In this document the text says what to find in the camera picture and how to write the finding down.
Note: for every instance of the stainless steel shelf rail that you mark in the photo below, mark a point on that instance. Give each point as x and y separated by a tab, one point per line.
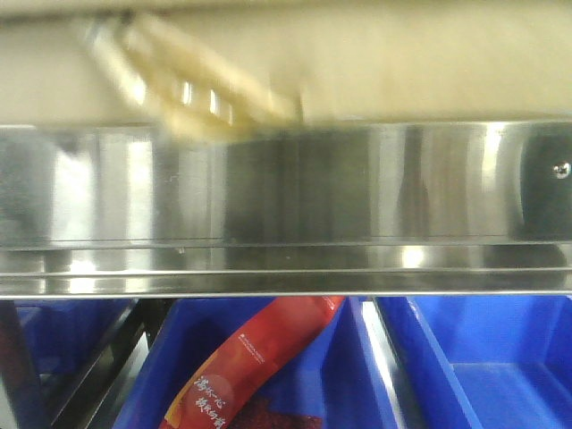
467	208

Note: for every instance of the red snack packet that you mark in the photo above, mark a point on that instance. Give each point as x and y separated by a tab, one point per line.
255	352

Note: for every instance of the blue plastic bin lower middle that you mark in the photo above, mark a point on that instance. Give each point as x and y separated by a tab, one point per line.
336	378

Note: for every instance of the blue plastic bin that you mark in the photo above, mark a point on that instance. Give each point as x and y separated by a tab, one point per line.
336	378
62	333
485	361

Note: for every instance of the blue plastic bin lower left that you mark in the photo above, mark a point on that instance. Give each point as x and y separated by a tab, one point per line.
62	333

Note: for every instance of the blue plastic bin lower right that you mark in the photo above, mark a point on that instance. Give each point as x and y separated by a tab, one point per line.
485	361

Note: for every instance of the black metal shelf frame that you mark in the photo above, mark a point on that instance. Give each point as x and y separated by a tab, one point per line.
74	399

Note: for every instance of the brown cardboard carton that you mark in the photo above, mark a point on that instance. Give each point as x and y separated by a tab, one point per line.
210	71

